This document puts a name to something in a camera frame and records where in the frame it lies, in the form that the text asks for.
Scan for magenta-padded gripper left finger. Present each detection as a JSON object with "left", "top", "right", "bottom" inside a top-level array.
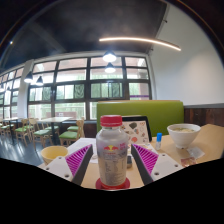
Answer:
[{"left": 43, "top": 143, "right": 94, "bottom": 187}]

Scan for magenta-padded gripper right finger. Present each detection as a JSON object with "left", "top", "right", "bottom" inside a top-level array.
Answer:
[{"left": 130, "top": 143, "right": 184, "bottom": 186}]

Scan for clear red-capped drink bottle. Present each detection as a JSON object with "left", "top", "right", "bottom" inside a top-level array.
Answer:
[{"left": 95, "top": 115, "right": 130, "bottom": 189}]

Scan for yellow cup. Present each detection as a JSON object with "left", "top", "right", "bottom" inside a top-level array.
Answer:
[{"left": 40, "top": 145, "right": 69, "bottom": 166}]

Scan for small blue-capped white bottle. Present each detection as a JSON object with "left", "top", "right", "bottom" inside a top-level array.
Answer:
[{"left": 155, "top": 132, "right": 163, "bottom": 151}]

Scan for reddish small packet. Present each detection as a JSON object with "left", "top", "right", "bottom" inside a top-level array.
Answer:
[{"left": 180, "top": 157, "right": 198, "bottom": 168}]

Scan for group of green-seated wooden chairs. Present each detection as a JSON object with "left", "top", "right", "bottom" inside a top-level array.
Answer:
[{"left": 0, "top": 116, "right": 86, "bottom": 148}]

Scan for small dark box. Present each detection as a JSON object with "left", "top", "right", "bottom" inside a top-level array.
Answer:
[{"left": 126, "top": 154, "right": 134, "bottom": 169}]

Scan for clear plastic packet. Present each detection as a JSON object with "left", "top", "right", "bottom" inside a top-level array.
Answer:
[{"left": 186, "top": 146, "right": 206, "bottom": 160}]

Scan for white bowl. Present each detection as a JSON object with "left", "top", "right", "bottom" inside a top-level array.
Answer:
[{"left": 166, "top": 123, "right": 202, "bottom": 150}]

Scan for black laptop with stickers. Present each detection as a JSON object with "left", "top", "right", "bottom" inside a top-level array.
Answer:
[{"left": 121, "top": 115, "right": 153, "bottom": 144}]

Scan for wooden dining table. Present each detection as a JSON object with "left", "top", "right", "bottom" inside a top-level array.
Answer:
[
  {"left": 36, "top": 116, "right": 73, "bottom": 146},
  {"left": 0, "top": 117, "right": 19, "bottom": 144}
]

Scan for green upholstered bench backrest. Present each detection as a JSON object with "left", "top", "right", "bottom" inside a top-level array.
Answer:
[{"left": 96, "top": 100, "right": 185, "bottom": 138}]

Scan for group of pendant lamps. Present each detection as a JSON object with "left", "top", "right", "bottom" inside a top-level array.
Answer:
[{"left": 23, "top": 50, "right": 118, "bottom": 87}]

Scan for curved linear ceiling light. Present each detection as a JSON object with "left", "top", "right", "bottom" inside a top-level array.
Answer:
[{"left": 98, "top": 36, "right": 182, "bottom": 52}]

